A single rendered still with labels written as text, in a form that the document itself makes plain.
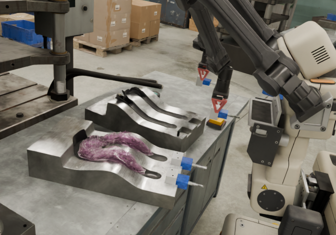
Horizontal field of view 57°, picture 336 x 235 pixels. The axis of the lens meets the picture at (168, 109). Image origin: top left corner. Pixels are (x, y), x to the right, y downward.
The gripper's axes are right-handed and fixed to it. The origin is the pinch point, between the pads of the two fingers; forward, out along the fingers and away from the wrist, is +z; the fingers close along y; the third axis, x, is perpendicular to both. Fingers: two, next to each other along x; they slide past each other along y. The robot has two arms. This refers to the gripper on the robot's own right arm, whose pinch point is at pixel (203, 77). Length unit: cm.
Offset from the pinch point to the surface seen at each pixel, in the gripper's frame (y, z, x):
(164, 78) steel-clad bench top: -22.4, 14.6, -30.0
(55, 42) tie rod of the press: 43, -14, -67
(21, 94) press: 47, 17, -86
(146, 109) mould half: 47.5, 5.2, -14.3
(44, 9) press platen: 48, -30, -68
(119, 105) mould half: 57, 2, -23
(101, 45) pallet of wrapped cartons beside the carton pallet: -275, 79, -224
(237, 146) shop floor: -102, 93, 27
